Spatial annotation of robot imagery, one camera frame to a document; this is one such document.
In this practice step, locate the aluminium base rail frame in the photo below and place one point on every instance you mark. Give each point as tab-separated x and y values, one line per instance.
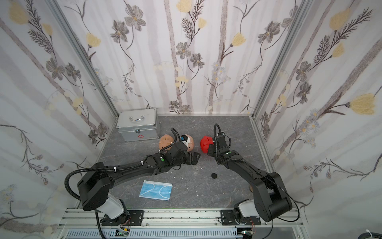
178	224

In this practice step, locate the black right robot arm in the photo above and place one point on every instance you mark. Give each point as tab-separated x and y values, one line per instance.
270	197

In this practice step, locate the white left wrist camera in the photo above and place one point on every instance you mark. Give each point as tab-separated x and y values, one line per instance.
186	139

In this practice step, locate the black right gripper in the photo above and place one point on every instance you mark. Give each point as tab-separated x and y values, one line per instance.
215	149

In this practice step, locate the tan piggy bank front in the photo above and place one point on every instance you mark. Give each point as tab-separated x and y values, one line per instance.
166	143

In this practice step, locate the red piggy bank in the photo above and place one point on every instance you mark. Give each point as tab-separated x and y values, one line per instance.
205	142

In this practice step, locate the pink piggy bank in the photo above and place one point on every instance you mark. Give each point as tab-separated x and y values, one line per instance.
190	147

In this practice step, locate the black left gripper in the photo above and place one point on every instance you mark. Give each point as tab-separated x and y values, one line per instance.
185	155

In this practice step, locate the small green circuit board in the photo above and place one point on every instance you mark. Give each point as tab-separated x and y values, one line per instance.
122	232

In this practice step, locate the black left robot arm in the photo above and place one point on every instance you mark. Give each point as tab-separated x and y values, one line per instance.
95	185

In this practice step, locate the silver metal first aid case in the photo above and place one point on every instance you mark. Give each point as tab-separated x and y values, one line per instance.
138	125

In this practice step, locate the blue surgical face mask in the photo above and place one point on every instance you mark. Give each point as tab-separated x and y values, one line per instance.
156	190

